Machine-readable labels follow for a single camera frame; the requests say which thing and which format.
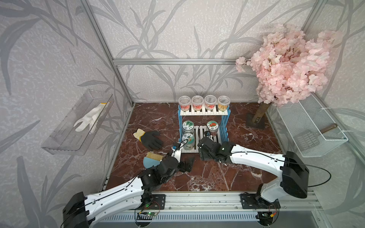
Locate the red strawberry label jar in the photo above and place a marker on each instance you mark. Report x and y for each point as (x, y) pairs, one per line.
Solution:
(213, 127)

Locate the flower label jar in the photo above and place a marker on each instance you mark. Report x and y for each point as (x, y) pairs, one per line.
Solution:
(188, 141)

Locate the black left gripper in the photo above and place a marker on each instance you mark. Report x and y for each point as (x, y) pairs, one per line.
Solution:
(184, 169)

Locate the wooden handled brush in basket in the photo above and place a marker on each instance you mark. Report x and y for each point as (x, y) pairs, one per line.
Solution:
(329, 128)

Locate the black and yellow work glove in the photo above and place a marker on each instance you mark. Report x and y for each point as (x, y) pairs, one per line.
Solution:
(149, 139)

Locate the white wire mesh basket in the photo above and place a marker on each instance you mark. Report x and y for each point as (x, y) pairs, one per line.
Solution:
(304, 120)

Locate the blue and white wooden shelf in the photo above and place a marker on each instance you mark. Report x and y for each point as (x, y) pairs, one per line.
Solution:
(199, 129)

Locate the clear lidded seed container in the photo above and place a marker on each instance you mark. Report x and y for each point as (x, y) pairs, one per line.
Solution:
(197, 103)

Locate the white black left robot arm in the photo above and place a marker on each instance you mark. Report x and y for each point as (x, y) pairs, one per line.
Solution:
(84, 211)

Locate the clear container red seed packet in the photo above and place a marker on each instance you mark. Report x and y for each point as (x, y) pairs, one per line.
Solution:
(185, 103)

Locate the aluminium front rail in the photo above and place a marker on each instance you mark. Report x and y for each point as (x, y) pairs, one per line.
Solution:
(230, 201)

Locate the clear plastic seed container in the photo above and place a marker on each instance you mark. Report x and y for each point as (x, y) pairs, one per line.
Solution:
(210, 102)

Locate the green tree label jar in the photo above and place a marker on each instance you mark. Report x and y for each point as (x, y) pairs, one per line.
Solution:
(187, 127)

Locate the clear acrylic wall tray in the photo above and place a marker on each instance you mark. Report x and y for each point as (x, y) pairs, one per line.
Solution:
(64, 139)

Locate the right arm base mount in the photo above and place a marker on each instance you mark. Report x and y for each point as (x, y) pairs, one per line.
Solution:
(254, 201)

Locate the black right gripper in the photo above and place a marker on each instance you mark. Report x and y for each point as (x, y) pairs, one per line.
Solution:
(202, 156)

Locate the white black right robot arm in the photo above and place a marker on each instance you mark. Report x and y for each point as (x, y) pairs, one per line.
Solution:
(292, 175)

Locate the pink blossom artificial tree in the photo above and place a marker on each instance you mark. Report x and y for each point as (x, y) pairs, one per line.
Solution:
(288, 68)

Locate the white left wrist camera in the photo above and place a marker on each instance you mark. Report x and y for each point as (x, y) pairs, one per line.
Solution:
(176, 152)

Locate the white glove in tray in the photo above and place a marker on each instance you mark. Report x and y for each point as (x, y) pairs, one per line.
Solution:
(90, 119)

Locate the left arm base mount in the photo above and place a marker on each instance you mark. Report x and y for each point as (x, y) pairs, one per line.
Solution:
(152, 201)

